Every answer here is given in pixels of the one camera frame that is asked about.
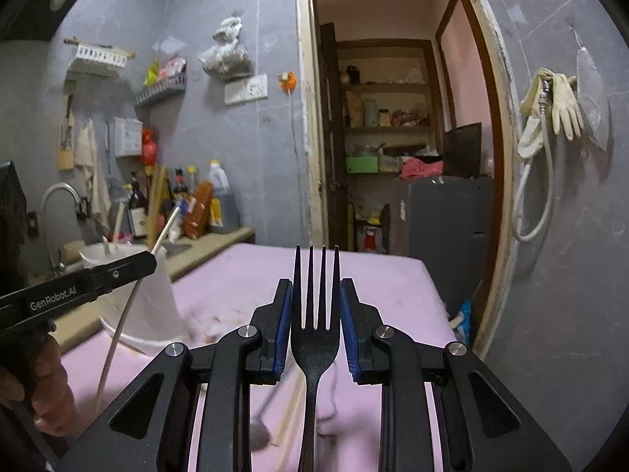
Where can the person's left hand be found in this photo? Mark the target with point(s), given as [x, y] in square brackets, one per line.
[49, 378]

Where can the white wall box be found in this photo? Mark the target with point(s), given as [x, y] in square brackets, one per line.
[128, 137]

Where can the white wall basket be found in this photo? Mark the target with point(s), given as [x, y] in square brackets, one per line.
[98, 56]

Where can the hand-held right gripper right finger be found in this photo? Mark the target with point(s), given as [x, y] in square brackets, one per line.
[408, 378]

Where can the pink floral tablecloth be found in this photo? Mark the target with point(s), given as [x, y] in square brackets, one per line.
[231, 275]

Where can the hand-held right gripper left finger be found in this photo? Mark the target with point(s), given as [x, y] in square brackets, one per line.
[226, 378]

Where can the metal faucet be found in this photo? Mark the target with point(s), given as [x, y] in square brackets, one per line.
[49, 196]

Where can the green box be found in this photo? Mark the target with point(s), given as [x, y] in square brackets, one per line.
[362, 164]

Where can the black monitor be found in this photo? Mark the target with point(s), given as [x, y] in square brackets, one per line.
[462, 150]

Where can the wooden shelving unit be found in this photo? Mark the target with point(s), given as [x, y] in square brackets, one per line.
[393, 88]

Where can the cooking oil jug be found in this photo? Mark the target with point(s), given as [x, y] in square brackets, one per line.
[221, 196]

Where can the red plastic bag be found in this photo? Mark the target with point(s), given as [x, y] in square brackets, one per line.
[150, 150]

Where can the hanging bag of dried goods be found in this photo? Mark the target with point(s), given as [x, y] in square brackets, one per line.
[226, 54]

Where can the snack packets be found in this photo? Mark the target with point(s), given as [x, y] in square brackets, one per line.
[167, 69]

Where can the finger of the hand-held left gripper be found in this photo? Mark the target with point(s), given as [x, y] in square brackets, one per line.
[123, 271]

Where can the cream rubber glove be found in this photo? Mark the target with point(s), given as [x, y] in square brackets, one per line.
[566, 108]
[533, 123]

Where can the black fork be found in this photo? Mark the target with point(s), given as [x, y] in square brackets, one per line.
[314, 354]

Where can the white wall switch socket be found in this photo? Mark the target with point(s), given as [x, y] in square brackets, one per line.
[245, 89]

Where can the white plastic packet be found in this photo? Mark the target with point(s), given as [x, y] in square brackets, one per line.
[183, 216]

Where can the hanging clear plastic bag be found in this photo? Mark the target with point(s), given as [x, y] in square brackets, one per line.
[592, 98]

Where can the black wall socket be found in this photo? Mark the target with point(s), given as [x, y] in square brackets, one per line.
[33, 223]
[82, 208]

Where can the pink cloth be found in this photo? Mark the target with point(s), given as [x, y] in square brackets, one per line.
[420, 168]

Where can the grey wall shelf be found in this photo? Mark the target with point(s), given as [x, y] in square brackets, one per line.
[162, 91]

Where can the hanging wooden cutting board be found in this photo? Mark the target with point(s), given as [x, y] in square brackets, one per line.
[66, 142]

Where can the dark bottle with white label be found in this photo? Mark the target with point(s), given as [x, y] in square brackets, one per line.
[137, 211]

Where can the orange seasoning packet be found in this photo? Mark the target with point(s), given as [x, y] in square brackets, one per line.
[199, 211]

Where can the soy sauce bottle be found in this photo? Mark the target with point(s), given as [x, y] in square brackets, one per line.
[179, 184]

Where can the white plastic utensil basket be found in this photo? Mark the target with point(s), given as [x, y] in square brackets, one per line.
[147, 305]

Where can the metal spoon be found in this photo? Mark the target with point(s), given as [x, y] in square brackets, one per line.
[263, 425]

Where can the hanging beige towel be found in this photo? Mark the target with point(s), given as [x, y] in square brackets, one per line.
[91, 167]

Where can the wooden door frame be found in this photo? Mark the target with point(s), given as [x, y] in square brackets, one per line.
[496, 157]

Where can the blue and white bag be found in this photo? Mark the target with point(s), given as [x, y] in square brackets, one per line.
[462, 322]

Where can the grey cabinet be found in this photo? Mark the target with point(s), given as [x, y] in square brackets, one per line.
[447, 236]

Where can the bottle with yellow cap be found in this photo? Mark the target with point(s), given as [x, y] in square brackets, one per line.
[192, 177]

